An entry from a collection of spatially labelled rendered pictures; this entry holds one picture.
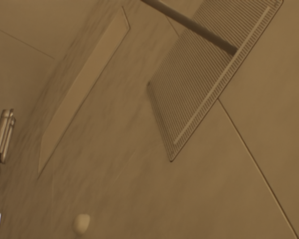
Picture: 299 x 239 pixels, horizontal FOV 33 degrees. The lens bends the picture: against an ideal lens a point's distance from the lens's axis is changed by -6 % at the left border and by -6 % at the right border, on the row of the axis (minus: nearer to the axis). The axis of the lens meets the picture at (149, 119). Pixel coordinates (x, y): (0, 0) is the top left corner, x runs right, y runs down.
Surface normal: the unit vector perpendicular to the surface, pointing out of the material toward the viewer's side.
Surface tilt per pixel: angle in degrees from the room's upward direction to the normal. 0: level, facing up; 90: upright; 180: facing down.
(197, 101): 180
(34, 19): 90
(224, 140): 180
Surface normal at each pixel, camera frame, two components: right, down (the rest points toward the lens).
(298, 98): -0.84, -0.44
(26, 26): 0.13, 0.44
